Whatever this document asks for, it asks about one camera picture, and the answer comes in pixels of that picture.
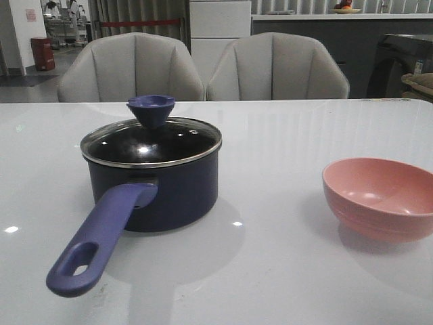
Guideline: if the right grey upholstered chair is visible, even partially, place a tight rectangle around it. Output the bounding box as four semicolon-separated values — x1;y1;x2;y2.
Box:
206;32;350;102

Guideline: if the left grey upholstered chair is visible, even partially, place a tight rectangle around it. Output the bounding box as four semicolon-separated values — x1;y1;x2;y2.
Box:
57;32;205;103

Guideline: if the pink bowl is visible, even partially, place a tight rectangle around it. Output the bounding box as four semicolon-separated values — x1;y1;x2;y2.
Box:
322;157;432;243

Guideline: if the beige cushion at right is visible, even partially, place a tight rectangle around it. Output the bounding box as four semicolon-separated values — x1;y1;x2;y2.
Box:
401;72;433;103

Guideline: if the white cabinet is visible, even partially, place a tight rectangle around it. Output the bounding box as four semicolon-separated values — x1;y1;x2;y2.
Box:
189;1;251;84

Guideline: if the grey counter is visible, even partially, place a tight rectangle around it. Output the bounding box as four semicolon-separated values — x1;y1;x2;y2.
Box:
252;14;432;98

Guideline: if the dark appliance at right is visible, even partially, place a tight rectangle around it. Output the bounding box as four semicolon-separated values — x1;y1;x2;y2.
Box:
366;34;432;98

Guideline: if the red bin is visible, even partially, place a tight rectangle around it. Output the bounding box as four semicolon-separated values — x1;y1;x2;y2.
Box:
30;37;55;71

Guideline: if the fruit plate on counter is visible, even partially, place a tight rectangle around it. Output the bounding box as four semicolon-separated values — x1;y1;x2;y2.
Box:
331;0;362;14

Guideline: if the blue saucepan with handle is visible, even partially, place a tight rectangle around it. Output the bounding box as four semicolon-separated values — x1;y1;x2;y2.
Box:
45;116;223;299

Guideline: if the grey upholstered chair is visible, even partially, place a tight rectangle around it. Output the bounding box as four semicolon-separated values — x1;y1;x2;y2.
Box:
206;32;350;102
57;32;205;103

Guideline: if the glass lid blue knob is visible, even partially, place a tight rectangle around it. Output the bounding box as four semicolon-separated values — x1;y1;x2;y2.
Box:
81;95;222;169

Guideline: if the red barrier tape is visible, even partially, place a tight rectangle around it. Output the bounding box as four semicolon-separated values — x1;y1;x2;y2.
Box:
99;18;182;28

